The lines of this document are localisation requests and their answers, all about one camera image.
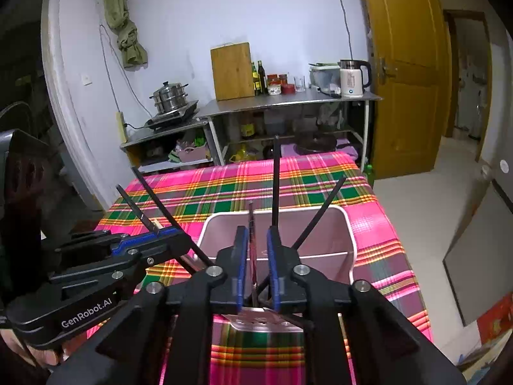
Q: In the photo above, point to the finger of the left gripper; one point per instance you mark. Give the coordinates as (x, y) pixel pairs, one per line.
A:
(136, 241)
(127, 256)

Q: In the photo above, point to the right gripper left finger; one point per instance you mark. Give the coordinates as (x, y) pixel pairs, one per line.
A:
(229, 271)

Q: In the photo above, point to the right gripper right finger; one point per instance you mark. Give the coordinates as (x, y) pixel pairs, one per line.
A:
(289, 278)

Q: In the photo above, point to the black chopstick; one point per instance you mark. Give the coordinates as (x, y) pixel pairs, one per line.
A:
(200, 254)
(276, 177)
(253, 255)
(262, 288)
(319, 214)
(158, 245)

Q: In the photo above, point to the person's left hand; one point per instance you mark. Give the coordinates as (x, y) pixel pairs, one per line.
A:
(37, 358)

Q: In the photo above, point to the pink plastic utensil basket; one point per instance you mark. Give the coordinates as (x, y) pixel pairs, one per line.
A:
(330, 248)

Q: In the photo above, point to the pink plaid tablecloth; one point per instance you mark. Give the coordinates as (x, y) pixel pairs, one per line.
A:
(197, 199)

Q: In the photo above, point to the pink small basket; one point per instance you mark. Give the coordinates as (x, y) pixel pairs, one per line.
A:
(192, 154)

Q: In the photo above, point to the low metal shelf stand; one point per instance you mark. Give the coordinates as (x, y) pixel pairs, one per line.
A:
(155, 151)

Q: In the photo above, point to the yellow oil jug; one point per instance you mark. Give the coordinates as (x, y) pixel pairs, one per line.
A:
(244, 154)

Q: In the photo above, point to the black wok pan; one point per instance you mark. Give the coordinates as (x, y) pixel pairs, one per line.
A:
(314, 143)

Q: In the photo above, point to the black induction cooker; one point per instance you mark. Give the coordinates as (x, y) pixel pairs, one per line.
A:
(172, 118)

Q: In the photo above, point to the yellow power strip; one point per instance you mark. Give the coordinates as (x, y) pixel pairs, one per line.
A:
(121, 127)

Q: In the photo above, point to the stainless steel steamer pot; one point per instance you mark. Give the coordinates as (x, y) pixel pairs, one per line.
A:
(170, 97)

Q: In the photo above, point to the red lidded jar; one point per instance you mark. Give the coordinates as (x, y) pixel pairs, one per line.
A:
(274, 85)

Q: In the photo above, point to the clear drinking glass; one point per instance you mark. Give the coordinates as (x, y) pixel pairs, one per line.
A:
(299, 83)

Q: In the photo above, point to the green hanging cloth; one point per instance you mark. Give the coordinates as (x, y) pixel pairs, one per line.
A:
(117, 16)

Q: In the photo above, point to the dark oil bottle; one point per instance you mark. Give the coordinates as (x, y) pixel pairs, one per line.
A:
(262, 77)

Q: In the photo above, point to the clear plastic storage box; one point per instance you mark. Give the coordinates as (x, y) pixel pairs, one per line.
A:
(325, 77)

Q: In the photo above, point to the wooden cutting board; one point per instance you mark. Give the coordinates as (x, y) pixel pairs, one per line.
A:
(232, 71)

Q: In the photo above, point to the grey refrigerator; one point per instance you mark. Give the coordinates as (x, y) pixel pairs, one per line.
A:
(479, 260)

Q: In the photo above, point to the white electric kettle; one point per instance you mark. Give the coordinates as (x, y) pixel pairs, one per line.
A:
(355, 77)

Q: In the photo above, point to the yellow wooden door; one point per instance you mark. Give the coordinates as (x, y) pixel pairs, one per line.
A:
(411, 76)

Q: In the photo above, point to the white wall switch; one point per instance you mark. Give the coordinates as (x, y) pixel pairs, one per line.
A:
(85, 79)

